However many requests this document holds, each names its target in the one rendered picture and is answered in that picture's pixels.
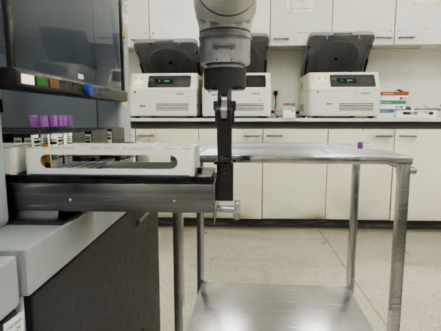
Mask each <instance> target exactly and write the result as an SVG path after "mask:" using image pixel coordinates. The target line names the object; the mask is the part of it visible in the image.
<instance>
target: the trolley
mask: <svg viewBox="0 0 441 331"><path fill-rule="evenodd" d="M196 143H199V162H200V167H203V163H204V162H213V163H214V161H217V143H203V142H196ZM232 153H233V157H232V158H233V159H236V163H274V164H352V175H351V189H350V215H349V230H348V257H347V271H346V287H344V286H309V285H292V284H258V283H241V282H206V281H204V213H197V271H198V296H197V300H196V303H195V306H194V310H193V312H192V316H191V319H190V323H189V325H188V329H187V331H373V328H372V327H371V325H370V323H369V322H368V320H367V318H366V316H365V315H364V312H363V311H362V309H361V307H360V306H359V304H358V302H357V301H356V298H355V297H354V279H355V265H356V240H357V226H358V201H359V188H360V164H387V165H388V166H392V167H395V168H396V174H397V176H396V196H395V206H394V226H393V237H392V257H391V268H390V288H389V298H388V318H387V331H400V315H401V305H402V287H403V276H404V258H405V248H406V229H407V220H408V201H409V191H410V174H416V173H417V169H416V168H414V167H411V164H413V157H412V156H407V155H404V154H400V153H397V152H392V151H389V150H384V149H381V148H377V147H374V146H369V145H366V144H363V148H358V143H232ZM173 268H174V306H175V331H185V316H184V221H183V213H173Z"/></svg>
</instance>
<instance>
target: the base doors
mask: <svg viewBox="0 0 441 331"><path fill-rule="evenodd" d="M138 135H153V137H138ZM244 135H260V137H244ZM267 135H283V137H267ZM376 135H393V137H376ZM400 135H415V136H417V137H400ZM327 137H328V140H327ZM131 141H133V142H136V143H159V142H158V141H171V143H196V142H203V143H217V129H199V130H198V129H131ZM266 141H268V142H269V143H354V142H370V144H367V145H369V146H374V147H377V148H381V149H384V150H389V151H392V152H397V153H400V154H404V155H407V156H412V157H413V164H411V167H414V168H416V169H417V173H416V174H410V182H409V201H408V220H407V221H441V129H263V130H262V129H232V142H239V143H257V142H260V143H262V142H264V143H265V142H266ZM326 171H327V173H326ZM351 175H352V164H274V163H234V198H233V201H219V205H227V206H233V205H234V201H235V200H239V201H240V202H241V218H240V219H261V209H262V219H349V215H350V189H351ZM396 176H397V174H396V168H395V167H392V166H389V165H387V164H360V188H359V201H358V220H390V221H394V206H395V196H396Z"/></svg>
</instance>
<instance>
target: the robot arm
mask: <svg viewBox="0 0 441 331"><path fill-rule="evenodd" d="M194 10H195V13H196V19H197V21H198V26H199V53H200V57H201V61H200V63H201V65H202V66H204V67H207V68H205V69H203V78H204V89H205V90H207V91H218V101H213V109H214V111H215V125H216V126H217V161H214V164H216V165H217V201H233V198H234V163H236V159H233V158H232V157H233V153H232V126H233V125H234V112H235V110H236V101H232V91H243V90H244V89H245V88H246V69H245V68H243V67H245V66H248V65H249V64H250V56H251V25H252V21H253V17H254V16H255V13H256V10H257V0H194Z"/></svg>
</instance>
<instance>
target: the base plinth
mask: <svg viewBox="0 0 441 331"><path fill-rule="evenodd" d="M183 221H184V226H197V217H183ZM158 225H173V218H172V217H158ZM204 226H220V227H313V228H349V219H262V218H261V219H239V220H235V219H234V218H216V220H215V224H213V218H204ZM393 226H394V221H390V220H358V226H357V228H361V229H393ZM407 229H441V221H407Z"/></svg>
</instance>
